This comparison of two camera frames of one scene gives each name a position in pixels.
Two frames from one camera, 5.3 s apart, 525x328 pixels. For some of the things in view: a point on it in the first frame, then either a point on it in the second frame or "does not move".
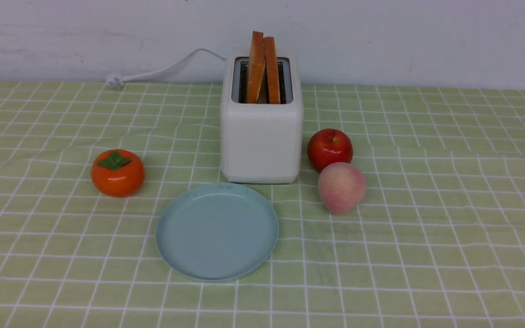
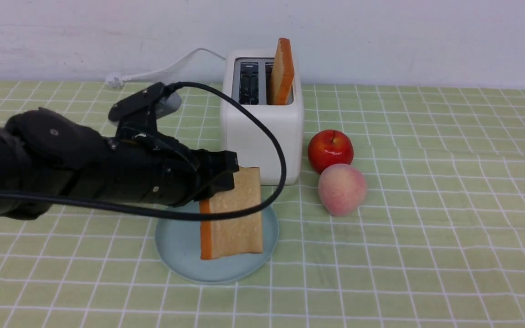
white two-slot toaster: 261,143 does not move
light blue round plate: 216,232 does not move
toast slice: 272,70 -> 282,74
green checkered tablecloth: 456,229 does not move
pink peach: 342,187 does not move
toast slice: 257,64 -> 240,236
